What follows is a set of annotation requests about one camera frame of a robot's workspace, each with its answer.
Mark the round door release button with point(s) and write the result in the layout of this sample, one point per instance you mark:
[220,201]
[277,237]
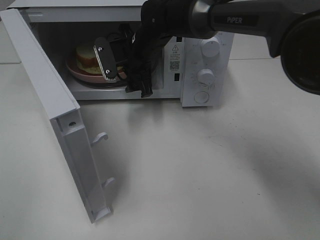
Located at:
[201,97]

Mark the upper white power knob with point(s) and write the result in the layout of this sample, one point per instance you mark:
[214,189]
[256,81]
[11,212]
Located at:
[210,47]

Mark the white microwave door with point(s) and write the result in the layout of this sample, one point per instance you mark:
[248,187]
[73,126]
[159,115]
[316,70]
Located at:
[63,112]

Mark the lower white timer knob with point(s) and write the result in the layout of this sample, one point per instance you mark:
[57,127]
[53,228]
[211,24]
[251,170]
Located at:
[205,77]

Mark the white bread sandwich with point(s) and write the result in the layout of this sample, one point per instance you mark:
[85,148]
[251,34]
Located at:
[86,59]

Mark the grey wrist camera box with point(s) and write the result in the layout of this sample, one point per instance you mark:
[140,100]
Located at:
[106,59]

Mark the white warning label sticker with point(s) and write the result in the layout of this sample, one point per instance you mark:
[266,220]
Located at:
[174,58]

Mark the glass microwave turntable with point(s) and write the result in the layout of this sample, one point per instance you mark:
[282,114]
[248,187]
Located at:
[157,83]

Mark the pink round plate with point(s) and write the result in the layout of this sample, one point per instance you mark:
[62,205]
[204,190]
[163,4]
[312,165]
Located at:
[90,78]

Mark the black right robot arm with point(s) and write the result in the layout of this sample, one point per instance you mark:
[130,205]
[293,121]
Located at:
[291,29]

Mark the white microwave oven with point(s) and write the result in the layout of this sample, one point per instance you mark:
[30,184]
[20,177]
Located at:
[61,25]

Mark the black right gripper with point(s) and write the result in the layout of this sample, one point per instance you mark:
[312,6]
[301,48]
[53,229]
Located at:
[135,51]

